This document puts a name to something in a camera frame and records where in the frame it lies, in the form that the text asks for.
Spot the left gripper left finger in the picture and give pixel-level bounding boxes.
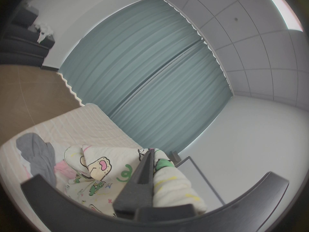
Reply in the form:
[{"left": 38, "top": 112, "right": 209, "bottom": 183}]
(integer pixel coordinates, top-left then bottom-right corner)
[{"left": 113, "top": 148, "right": 155, "bottom": 220}]

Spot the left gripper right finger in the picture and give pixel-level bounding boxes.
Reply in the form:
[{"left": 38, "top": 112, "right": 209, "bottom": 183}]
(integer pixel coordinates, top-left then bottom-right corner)
[{"left": 137, "top": 204, "right": 195, "bottom": 221}]

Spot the white printed pyjama top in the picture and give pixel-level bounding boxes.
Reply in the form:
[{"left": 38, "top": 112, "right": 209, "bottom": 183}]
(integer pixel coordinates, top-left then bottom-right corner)
[{"left": 64, "top": 144, "right": 208, "bottom": 217}]

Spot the grey bedside table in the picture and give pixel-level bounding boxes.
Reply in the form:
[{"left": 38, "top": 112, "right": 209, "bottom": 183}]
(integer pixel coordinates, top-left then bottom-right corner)
[{"left": 168, "top": 151, "right": 181, "bottom": 165}]

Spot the pink garment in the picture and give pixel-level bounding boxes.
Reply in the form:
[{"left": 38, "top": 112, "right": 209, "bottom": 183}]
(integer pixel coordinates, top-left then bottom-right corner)
[{"left": 54, "top": 160, "right": 76, "bottom": 181}]

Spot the bed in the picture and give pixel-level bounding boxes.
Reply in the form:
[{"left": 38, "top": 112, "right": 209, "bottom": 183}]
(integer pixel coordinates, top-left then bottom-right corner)
[{"left": 0, "top": 103, "right": 225, "bottom": 217}]

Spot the light grey garment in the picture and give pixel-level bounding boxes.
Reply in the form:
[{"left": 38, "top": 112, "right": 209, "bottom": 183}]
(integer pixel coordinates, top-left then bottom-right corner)
[{"left": 16, "top": 133, "right": 57, "bottom": 186}]

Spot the white cloth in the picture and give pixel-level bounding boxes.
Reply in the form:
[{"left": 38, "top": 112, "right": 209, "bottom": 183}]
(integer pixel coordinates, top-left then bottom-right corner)
[{"left": 34, "top": 21, "right": 55, "bottom": 43}]

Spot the black padded sofa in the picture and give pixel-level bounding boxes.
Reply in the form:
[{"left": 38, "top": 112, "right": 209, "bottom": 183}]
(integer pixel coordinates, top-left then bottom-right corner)
[{"left": 0, "top": 6, "right": 56, "bottom": 69}]

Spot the ceiling light panel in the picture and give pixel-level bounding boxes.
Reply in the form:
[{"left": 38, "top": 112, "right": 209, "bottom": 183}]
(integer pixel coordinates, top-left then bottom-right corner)
[{"left": 264, "top": 0, "right": 304, "bottom": 31}]

